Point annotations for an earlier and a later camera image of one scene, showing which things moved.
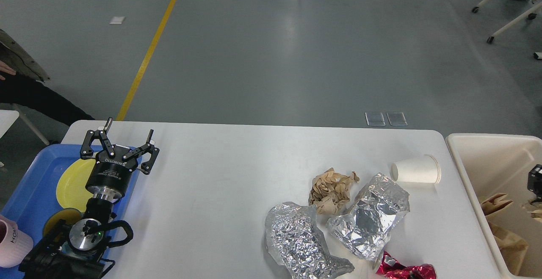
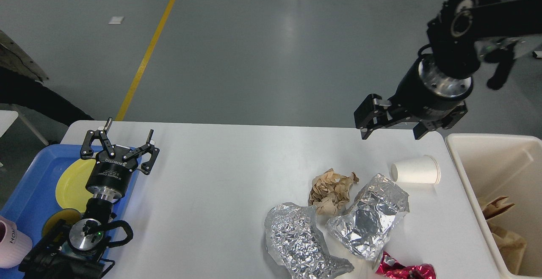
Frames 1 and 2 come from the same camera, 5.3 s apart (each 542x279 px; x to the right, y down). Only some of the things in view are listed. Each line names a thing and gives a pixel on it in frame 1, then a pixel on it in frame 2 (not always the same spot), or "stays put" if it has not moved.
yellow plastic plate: x=71 y=190 stays put
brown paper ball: x=330 y=191 stays put
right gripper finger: x=535 y=180 -> x=426 y=93
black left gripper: x=109 y=176 stays put
